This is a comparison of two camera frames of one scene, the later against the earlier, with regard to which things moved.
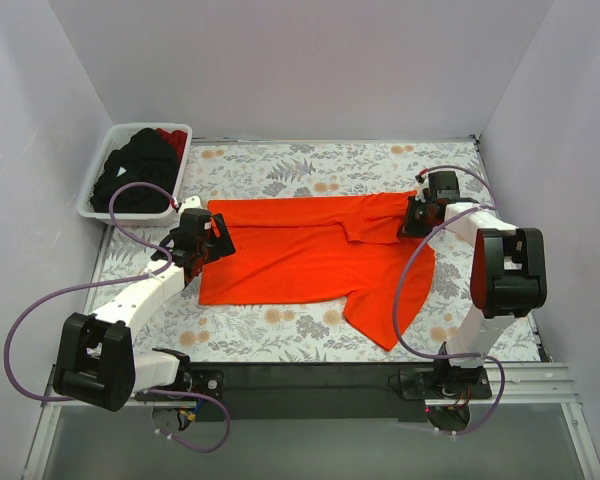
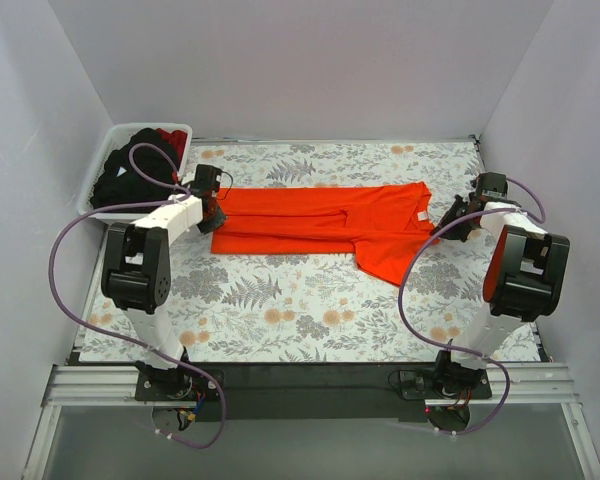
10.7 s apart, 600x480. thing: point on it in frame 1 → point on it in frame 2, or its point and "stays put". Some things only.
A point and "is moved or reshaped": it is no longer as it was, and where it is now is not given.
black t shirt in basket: [147, 157] stays put
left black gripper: [216, 239] → [214, 218]
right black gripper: [410, 220] → [457, 220]
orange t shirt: [330, 249] is moved or reshaped
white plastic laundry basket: [117, 136] stays put
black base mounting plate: [273, 390] stays put
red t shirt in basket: [178, 139] stays put
